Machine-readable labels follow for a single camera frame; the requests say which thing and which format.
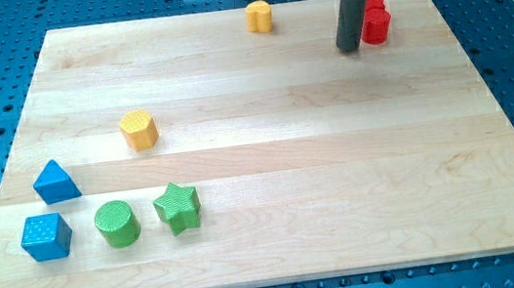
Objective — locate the wooden board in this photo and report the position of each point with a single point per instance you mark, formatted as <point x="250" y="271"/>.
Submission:
<point x="307" y="162"/>

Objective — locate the green star block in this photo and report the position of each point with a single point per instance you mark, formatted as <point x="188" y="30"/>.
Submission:
<point x="178" y="208"/>

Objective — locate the yellow hexagon block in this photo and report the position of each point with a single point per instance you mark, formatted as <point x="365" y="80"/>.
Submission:
<point x="139" y="130"/>

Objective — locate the yellow heart block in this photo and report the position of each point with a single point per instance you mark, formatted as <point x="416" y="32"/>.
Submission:
<point x="259" y="18"/>

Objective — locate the green cylinder block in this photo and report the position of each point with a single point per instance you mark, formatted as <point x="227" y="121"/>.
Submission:
<point x="116" y="221"/>

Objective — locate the red cylinder block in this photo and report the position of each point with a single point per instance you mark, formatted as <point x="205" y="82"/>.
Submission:
<point x="375" y="26"/>

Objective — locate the red star block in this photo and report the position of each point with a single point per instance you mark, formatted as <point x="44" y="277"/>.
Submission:
<point x="374" y="5"/>

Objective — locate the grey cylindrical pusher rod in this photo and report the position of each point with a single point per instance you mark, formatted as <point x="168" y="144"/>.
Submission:
<point x="350" y="24"/>

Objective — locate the blue triangle block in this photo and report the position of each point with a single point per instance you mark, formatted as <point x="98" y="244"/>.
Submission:
<point x="54" y="184"/>

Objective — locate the blue cube block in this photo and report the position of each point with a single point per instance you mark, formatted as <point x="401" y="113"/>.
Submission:
<point x="46" y="237"/>

